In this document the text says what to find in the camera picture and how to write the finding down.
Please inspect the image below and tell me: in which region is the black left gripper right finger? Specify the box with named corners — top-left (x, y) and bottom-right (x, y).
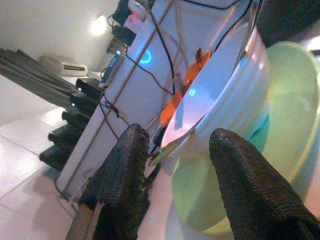
top-left (208, 128), bottom-right (320, 240)

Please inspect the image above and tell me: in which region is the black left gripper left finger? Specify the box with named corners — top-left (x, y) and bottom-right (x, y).
top-left (78, 123), bottom-right (151, 240)

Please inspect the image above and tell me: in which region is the wooden chopstick green end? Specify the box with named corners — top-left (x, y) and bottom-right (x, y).
top-left (148, 123), bottom-right (201, 168)

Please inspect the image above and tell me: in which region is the light green plate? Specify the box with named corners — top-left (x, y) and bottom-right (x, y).
top-left (171, 41), bottom-right (320, 233)

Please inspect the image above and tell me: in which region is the white ceramic bowl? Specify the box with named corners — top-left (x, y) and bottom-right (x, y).
top-left (159, 21), bottom-right (271, 161)

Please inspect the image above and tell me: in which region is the black battery charger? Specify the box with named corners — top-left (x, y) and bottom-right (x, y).
top-left (74, 77), bottom-right (106, 100)
top-left (69, 92), bottom-right (101, 113)
top-left (47, 123), bottom-right (83, 148)
top-left (61, 109), bottom-right (91, 131)
top-left (39, 144), bottom-right (73, 172)

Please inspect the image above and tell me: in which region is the orange bowl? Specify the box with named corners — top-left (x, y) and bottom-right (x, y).
top-left (159, 47), bottom-right (214, 128)

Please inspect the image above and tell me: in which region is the blue and white device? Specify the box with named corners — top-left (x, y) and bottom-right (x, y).
top-left (99, 49), bottom-right (126, 88)

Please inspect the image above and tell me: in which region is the silver metal fork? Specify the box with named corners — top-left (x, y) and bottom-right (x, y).
top-left (172, 71), bottom-right (191, 95)

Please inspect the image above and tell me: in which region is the white air conditioner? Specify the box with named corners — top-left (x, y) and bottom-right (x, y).
top-left (39, 55), bottom-right (89, 78)

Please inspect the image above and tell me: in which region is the dark curtain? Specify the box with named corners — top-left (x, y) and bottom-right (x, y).
top-left (0, 47), bottom-right (77, 108)

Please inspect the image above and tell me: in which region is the black power adapter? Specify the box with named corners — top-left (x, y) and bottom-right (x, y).
top-left (111, 24), bottom-right (138, 47)

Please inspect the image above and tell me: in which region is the round ceiling light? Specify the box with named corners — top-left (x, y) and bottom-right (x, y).
top-left (89, 14), bottom-right (108, 38)

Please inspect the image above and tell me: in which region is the white power strip red light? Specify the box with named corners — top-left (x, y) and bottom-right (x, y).
top-left (123, 0), bottom-right (151, 30)

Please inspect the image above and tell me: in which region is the black power cable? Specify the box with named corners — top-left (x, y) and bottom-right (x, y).
top-left (143, 4), bottom-right (176, 96)

